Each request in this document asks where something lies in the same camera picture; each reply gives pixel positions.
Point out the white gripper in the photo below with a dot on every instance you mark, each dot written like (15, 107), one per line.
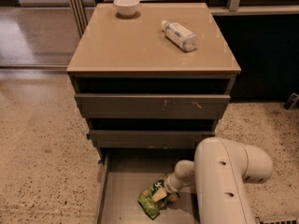
(171, 186)

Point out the green rice chip bag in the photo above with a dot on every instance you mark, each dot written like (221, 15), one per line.
(148, 206)

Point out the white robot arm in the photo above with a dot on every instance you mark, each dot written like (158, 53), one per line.
(220, 170)

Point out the open bottom drawer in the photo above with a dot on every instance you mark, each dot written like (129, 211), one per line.
(127, 172)

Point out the grey middle drawer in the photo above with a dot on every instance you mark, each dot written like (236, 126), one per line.
(147, 139)

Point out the grey drawer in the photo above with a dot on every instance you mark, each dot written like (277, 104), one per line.
(147, 139)
(151, 106)

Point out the grey top drawer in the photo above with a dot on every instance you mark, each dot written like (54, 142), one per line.
(151, 106)

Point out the tan drawer cabinet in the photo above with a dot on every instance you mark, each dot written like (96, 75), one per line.
(132, 56)

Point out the metal floor vent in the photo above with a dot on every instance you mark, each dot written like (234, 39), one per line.
(277, 220)

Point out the clear plastic water bottle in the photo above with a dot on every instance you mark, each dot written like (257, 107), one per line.
(179, 35)

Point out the small dark floor object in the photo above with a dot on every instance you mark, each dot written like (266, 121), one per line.
(292, 101)

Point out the white ceramic bowl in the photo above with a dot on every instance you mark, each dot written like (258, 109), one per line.
(126, 8)

